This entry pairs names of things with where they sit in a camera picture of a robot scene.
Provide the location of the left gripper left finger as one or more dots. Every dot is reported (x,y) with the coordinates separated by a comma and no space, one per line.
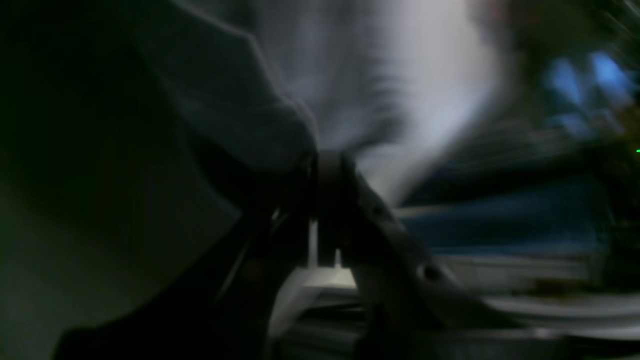
(220,307)

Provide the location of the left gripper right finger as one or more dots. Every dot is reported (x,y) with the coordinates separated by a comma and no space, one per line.
(413,311)

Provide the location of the grey T-shirt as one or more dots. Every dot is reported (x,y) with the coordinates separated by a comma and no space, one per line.
(107,107)

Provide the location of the blue fabric beside table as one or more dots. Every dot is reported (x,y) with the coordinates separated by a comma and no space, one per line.
(565,216)

